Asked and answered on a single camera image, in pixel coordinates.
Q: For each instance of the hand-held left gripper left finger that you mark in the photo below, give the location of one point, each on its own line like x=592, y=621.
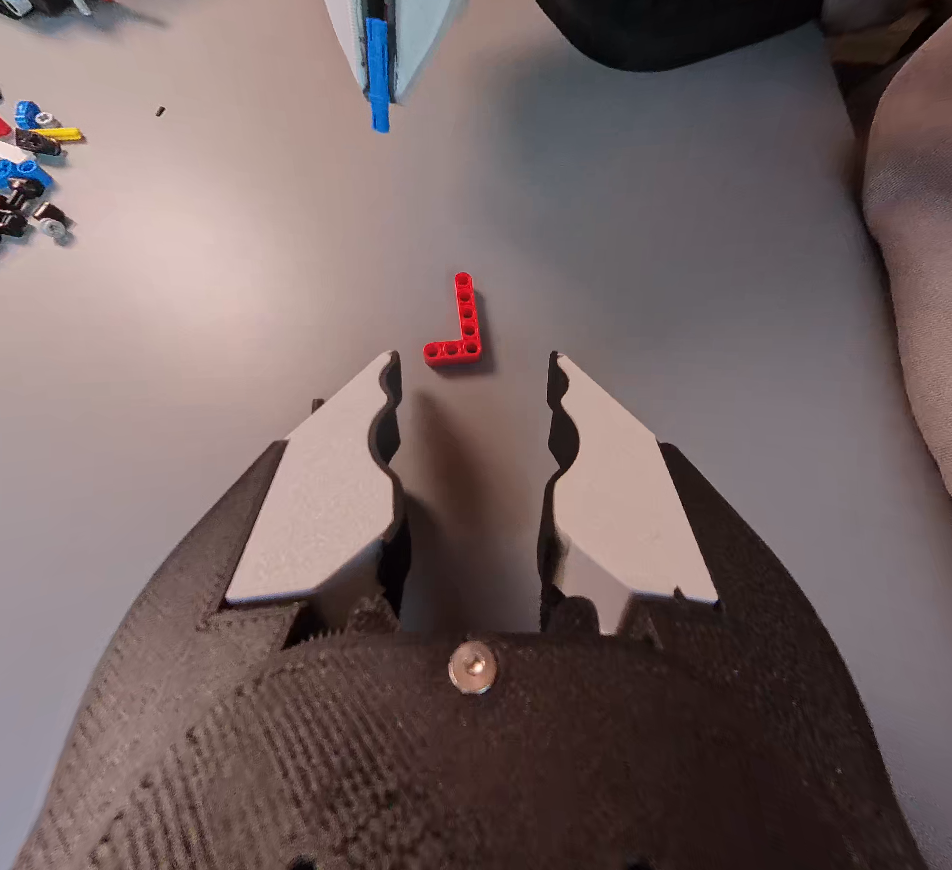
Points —
x=320, y=513

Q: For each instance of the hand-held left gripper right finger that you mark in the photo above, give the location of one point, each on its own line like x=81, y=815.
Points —
x=625, y=513

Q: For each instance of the red angled lego beam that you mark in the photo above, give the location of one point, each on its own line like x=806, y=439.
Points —
x=468, y=319

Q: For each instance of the single blue lego pin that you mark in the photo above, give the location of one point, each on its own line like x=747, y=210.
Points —
x=379, y=66

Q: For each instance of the pile of mixed lego pieces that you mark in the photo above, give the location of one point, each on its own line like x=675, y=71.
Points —
x=30, y=141

